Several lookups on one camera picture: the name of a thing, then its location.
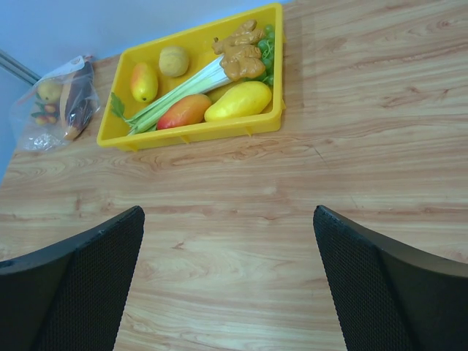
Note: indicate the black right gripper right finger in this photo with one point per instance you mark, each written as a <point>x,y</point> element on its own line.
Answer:
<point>389,295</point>

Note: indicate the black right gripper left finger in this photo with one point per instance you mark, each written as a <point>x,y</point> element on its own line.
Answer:
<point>71,295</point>

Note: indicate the clear zip top bag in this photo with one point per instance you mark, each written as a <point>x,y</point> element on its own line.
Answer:
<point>31,136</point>

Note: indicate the green fake scallion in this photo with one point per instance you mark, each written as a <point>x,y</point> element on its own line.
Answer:
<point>207,79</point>

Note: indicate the yellow fake lemon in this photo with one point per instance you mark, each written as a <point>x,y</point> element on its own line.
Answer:
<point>49,90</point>

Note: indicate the red orange fake mango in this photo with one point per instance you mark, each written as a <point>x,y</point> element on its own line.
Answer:
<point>187,111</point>

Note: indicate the yellow fake mango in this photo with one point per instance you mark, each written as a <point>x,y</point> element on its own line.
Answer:
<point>245,99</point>

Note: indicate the round yellow fake potato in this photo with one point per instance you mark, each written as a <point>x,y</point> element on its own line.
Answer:
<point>173,61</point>

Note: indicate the brown fake ginger root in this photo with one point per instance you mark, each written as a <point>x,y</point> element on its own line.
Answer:
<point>241,58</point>

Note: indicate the green fake grapes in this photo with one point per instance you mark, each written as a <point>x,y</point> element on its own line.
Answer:
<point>267,48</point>

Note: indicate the small yellow red mango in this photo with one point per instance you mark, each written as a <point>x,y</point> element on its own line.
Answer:
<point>144,83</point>

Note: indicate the yellow plastic tray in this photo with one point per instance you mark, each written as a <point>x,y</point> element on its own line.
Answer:
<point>113,131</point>

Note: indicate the aluminium frame post left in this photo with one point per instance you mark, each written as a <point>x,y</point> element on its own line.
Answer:
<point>17,69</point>

